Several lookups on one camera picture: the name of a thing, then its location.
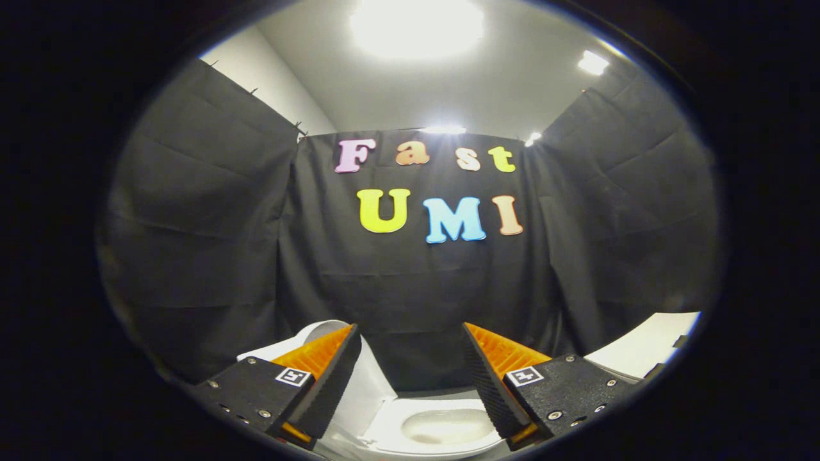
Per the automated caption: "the white toilet bowl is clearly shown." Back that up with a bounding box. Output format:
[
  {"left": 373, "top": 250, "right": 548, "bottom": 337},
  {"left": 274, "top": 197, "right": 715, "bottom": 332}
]
[{"left": 320, "top": 398, "right": 511, "bottom": 460}]

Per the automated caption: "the large round ceiling light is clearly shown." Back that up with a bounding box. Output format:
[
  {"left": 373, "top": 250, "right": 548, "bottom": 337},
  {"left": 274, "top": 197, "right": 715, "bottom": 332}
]
[{"left": 349, "top": 0, "right": 486, "bottom": 60}]

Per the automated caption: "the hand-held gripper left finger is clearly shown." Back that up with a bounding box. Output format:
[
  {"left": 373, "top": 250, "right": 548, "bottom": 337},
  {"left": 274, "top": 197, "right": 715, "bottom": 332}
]
[{"left": 192, "top": 323, "right": 363, "bottom": 451}]

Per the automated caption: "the grey drawer cabinet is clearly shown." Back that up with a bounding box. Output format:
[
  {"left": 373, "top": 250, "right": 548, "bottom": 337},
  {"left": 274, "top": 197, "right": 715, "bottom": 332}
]
[{"left": 583, "top": 312, "right": 703, "bottom": 380}]

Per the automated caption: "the black backdrop cloth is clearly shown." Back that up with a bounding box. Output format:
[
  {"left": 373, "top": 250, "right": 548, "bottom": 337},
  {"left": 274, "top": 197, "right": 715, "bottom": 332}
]
[{"left": 95, "top": 58, "right": 726, "bottom": 392}]

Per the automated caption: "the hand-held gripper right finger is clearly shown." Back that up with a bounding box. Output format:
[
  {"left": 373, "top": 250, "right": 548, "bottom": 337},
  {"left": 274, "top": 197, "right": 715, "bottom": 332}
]
[{"left": 462, "top": 322, "right": 643, "bottom": 451}]

